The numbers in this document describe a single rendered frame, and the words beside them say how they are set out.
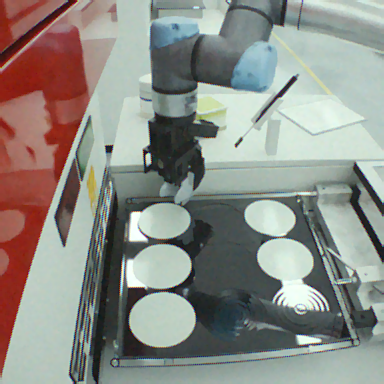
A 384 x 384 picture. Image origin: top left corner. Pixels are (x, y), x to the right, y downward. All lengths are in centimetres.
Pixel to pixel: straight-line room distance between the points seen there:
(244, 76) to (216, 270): 32
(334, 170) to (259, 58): 41
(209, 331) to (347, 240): 35
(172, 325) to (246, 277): 15
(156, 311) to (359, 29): 52
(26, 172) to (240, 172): 62
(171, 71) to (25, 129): 38
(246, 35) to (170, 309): 42
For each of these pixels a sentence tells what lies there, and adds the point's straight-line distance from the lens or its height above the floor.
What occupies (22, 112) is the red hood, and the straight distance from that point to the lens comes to 22.
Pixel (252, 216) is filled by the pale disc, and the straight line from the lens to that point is 75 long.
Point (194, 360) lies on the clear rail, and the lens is 55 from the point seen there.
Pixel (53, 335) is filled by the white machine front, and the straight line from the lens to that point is 42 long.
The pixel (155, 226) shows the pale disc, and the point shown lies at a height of 90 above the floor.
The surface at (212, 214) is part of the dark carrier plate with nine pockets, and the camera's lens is 75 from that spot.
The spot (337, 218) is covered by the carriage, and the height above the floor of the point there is 88.
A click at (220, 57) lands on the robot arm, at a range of 54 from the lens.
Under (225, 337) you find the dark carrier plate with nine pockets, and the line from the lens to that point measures 57.
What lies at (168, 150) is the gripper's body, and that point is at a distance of 64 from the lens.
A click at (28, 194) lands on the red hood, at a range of 23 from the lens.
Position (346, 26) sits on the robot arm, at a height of 128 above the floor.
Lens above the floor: 139
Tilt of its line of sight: 38 degrees down
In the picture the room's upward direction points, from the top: straight up
